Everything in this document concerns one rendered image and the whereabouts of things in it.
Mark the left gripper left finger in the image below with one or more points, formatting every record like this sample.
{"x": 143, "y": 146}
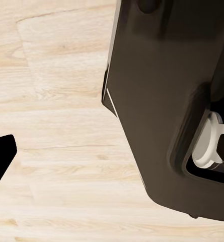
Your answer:
{"x": 8, "y": 150}

